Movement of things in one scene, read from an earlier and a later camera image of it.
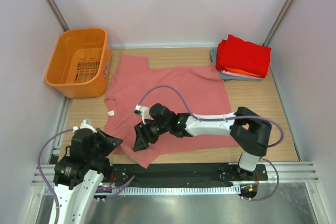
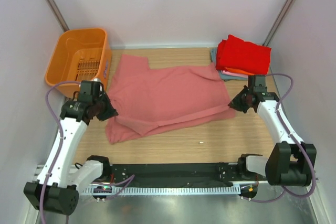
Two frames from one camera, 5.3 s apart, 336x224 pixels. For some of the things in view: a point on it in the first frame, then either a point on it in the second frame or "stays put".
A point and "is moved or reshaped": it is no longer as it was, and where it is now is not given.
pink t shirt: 191,90 is moved or reshaped
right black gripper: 144,136 → 235,103
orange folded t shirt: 240,71 stays put
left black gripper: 111,142 → 111,112
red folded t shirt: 244,56 stays put
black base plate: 183,173 stays put
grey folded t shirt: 226,77 stays put
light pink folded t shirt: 240,75 stays put
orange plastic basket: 81,63 stays put
